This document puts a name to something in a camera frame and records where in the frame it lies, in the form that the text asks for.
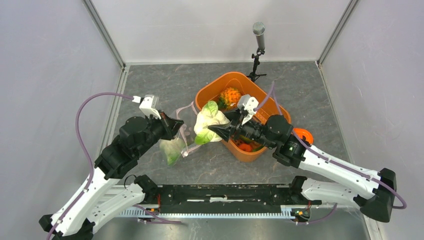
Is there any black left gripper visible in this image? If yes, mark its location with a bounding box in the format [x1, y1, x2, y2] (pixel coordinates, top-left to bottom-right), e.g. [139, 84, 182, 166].
[135, 108, 185, 157]

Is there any grey microphone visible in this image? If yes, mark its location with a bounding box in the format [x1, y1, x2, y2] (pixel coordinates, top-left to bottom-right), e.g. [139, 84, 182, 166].
[252, 21, 266, 51]

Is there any green toy cucumber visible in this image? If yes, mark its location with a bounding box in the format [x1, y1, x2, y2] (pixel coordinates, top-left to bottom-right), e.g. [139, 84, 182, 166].
[251, 146, 263, 153]

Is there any white toy cabbage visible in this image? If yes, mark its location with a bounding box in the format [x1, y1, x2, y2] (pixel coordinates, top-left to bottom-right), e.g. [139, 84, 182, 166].
[194, 100, 230, 145]

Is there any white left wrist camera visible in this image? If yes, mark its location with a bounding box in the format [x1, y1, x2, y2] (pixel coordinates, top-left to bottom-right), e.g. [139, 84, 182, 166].
[132, 94, 162, 120]

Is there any orange plastic basket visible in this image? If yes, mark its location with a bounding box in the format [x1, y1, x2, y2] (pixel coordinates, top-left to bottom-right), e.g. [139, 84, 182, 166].
[195, 71, 292, 162]

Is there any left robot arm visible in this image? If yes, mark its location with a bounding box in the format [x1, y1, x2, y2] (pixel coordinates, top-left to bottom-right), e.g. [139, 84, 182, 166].
[39, 111, 184, 240]

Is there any orange toy pineapple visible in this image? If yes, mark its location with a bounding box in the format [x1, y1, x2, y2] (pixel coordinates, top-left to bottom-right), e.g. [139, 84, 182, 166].
[217, 87, 242, 111]

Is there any green toy lettuce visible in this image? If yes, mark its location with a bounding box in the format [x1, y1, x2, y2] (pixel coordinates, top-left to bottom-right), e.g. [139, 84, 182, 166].
[159, 138, 186, 166]

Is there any black microphone tripod stand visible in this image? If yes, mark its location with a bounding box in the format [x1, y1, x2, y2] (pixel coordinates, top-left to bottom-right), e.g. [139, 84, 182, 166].
[246, 48, 267, 82]

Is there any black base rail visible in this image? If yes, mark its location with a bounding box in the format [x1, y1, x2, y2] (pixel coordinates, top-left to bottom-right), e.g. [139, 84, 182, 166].
[115, 182, 377, 221]

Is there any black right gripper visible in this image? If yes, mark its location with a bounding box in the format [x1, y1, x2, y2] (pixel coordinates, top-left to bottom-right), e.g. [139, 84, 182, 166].
[209, 106, 276, 150]

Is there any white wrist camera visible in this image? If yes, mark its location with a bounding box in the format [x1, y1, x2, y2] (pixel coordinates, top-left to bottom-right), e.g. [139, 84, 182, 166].
[237, 94, 259, 125]
[132, 94, 162, 120]

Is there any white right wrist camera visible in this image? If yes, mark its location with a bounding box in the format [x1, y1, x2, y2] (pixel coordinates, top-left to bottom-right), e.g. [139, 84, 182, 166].
[237, 94, 259, 125]

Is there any orange toy carrot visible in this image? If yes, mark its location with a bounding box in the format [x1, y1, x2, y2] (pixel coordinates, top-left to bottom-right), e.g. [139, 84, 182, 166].
[238, 143, 253, 153]

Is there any clear dotted zip top bag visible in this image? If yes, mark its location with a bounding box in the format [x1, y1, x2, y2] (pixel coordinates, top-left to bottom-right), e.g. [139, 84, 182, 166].
[170, 101, 201, 161]

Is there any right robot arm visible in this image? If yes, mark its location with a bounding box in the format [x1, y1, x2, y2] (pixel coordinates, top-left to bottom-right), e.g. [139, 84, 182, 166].
[207, 110, 397, 223]

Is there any orange toy handle block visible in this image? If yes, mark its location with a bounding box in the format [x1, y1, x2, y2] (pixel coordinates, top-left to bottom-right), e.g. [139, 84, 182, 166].
[293, 128, 314, 145]

